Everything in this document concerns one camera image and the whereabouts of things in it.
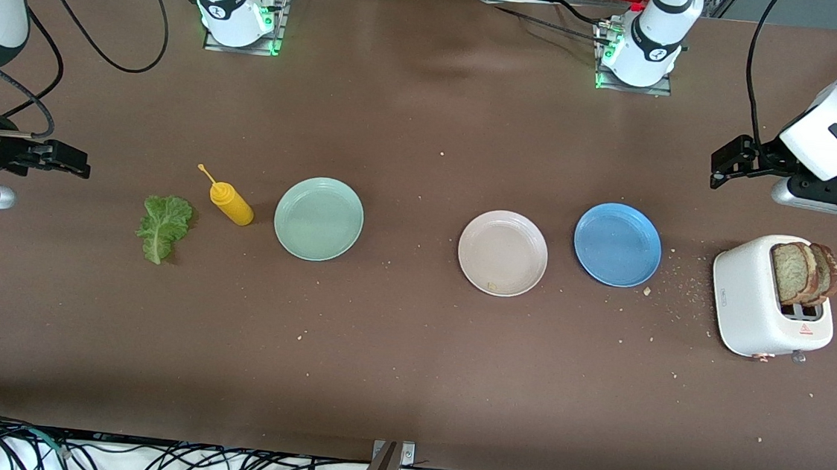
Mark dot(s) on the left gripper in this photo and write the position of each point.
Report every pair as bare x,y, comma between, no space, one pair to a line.
759,158

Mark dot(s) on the brown bread slice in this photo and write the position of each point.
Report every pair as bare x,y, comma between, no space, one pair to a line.
831,271
789,272

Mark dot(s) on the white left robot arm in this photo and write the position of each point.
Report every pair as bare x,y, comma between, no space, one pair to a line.
654,44

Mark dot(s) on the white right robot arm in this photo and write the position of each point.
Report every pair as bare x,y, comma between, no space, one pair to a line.
231,3

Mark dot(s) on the blue plate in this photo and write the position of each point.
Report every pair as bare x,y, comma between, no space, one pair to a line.
617,245

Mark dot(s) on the beige plate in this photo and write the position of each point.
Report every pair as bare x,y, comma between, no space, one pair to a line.
503,253

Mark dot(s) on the pale green plate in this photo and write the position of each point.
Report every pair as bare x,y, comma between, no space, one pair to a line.
319,220

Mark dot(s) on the green lettuce leaf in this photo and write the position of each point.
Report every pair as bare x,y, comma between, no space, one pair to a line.
164,226

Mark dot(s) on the white two-slot toaster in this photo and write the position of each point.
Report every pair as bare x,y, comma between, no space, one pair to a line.
746,298

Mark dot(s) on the yellow mustard squeeze bottle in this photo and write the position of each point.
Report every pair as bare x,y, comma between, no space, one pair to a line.
232,205

